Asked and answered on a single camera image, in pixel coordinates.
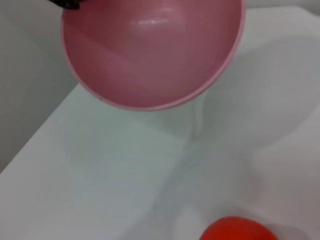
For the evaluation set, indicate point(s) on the orange toy fruit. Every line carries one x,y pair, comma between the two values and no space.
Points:
237,230

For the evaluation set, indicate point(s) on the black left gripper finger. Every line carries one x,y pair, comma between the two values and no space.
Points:
68,3

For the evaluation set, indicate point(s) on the pink plastic bowl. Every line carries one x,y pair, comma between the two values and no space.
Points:
150,57

